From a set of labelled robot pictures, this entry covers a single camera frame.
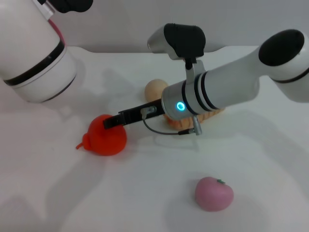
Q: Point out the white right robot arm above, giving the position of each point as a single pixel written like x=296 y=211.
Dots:
x=229 y=87

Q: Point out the striped toy bread roll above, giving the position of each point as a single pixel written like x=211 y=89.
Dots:
x=183 y=123

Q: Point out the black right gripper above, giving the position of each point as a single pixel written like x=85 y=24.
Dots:
x=137 y=114

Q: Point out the orange squishy toy fruit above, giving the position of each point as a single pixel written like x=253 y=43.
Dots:
x=106 y=140

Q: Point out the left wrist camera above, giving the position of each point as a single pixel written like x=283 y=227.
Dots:
x=70 y=4

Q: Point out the beige round toy bun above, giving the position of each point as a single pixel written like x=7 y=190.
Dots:
x=154 y=89

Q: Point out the pink toy apple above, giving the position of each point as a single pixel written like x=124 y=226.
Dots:
x=213 y=195

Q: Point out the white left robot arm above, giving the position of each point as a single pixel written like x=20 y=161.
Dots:
x=29 y=53

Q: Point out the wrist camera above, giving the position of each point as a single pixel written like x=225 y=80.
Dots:
x=181 y=41
x=70 y=4

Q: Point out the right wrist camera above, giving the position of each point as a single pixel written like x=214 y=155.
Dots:
x=181 y=41

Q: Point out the pink plastic bowl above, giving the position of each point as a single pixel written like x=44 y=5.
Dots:
x=58 y=30

